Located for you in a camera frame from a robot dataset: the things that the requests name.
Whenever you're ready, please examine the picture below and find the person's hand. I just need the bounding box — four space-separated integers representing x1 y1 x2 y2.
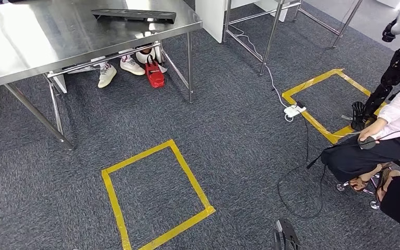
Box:
358 118 389 142

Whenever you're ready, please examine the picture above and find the dark round handheld device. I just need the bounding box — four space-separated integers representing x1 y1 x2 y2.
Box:
358 136 377 150

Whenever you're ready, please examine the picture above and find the black plastic car part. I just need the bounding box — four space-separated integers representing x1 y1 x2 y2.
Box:
91 8 177 25

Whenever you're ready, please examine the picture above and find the stainless steel workbench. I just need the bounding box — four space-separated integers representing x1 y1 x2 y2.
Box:
0 0 204 151

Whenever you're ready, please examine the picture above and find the person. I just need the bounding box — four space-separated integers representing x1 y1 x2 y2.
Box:
320 74 400 239
97 54 146 89

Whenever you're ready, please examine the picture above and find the yellow floor tape square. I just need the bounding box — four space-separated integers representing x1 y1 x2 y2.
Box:
281 68 387 145
101 139 217 250

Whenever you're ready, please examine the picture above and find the black humanoid robot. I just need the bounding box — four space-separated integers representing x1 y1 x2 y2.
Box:
351 0 400 132

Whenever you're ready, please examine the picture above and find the chrome wheeled stool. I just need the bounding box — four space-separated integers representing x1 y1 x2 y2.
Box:
336 160 400 210

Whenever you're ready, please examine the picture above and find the steel table with thin legs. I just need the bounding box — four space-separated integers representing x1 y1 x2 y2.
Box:
222 0 364 76

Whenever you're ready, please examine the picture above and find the red plastic container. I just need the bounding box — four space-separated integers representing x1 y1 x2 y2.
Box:
144 54 166 89

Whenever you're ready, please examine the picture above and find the white round object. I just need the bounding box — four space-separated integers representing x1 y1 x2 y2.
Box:
135 46 163 65

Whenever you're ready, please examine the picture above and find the thin black floor cable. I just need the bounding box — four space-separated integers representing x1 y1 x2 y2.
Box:
276 81 328 220

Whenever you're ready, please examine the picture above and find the white floor cable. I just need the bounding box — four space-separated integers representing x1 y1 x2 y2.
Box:
227 24 294 122

